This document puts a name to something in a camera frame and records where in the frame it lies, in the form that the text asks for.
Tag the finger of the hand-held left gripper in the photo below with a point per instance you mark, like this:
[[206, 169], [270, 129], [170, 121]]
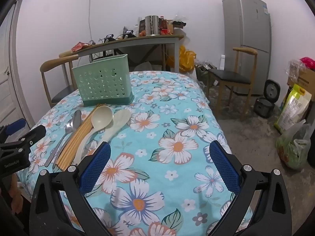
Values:
[[14, 126], [34, 134]]

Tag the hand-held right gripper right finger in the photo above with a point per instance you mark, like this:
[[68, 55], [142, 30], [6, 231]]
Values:
[[225, 169]]

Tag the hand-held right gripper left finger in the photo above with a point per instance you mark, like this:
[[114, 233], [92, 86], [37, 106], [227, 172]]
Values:
[[96, 169]]

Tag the small metal spoon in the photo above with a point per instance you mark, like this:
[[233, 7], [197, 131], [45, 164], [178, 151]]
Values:
[[69, 127]]

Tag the bundle of wooden chopsticks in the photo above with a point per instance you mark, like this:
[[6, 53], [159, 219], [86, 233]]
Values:
[[76, 137]]

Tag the large metal spoon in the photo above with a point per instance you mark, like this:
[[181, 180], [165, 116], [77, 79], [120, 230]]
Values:
[[77, 119]]

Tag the beige plastic ladle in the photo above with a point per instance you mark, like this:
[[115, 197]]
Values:
[[102, 118]]

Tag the white rice paddle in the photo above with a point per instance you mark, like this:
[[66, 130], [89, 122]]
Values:
[[120, 119]]

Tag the green plastic utensil holder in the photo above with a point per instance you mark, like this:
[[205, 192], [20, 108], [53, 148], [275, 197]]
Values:
[[103, 83]]

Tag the white door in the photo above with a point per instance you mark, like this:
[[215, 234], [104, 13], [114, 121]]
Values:
[[9, 78]]

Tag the plastic bag of vegetables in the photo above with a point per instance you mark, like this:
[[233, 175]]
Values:
[[292, 150]]

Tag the wooden chair black seat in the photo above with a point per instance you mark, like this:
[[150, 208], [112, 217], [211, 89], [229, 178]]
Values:
[[228, 76], [53, 64]]

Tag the black rice cooker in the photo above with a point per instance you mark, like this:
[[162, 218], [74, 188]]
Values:
[[264, 105]]

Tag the blue floral tablecloth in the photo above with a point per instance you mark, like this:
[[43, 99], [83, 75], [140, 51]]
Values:
[[160, 127]]

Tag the wooden rolling pin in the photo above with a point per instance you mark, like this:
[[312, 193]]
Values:
[[66, 53]]

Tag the green yellow rice bag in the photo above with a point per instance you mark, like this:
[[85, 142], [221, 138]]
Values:
[[292, 108]]

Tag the red snack packet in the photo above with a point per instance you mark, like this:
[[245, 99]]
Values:
[[79, 46]]

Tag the white sack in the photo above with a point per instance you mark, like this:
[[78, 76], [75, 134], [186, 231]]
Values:
[[147, 66]]

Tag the yellow plastic bag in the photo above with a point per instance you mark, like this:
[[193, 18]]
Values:
[[185, 59]]

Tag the black device on desk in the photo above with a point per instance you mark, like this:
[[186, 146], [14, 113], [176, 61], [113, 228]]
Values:
[[128, 34], [109, 38]]

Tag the clear plastic bag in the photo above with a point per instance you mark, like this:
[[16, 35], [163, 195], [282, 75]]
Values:
[[294, 68]]

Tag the wood-top desk white legs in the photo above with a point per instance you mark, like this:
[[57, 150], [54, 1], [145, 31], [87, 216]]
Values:
[[137, 41]]

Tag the pink plastic bag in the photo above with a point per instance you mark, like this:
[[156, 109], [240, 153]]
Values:
[[307, 62]]

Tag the silver refrigerator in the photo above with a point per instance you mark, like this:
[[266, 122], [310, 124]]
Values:
[[248, 29]]

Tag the dark snack box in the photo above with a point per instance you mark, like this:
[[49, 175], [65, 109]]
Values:
[[142, 27]]

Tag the steel cylindrical container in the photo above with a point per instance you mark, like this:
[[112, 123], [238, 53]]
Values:
[[152, 25]]

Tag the red oil bottle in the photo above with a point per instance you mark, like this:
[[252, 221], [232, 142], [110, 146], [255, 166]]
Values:
[[165, 25]]

